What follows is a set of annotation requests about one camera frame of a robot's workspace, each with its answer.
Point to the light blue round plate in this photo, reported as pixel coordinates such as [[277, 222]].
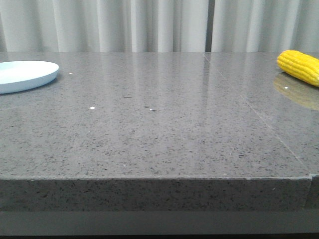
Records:
[[16, 76]]

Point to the yellow corn cob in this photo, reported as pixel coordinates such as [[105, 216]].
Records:
[[300, 65]]

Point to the white pleated curtain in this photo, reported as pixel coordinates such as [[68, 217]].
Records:
[[159, 25]]

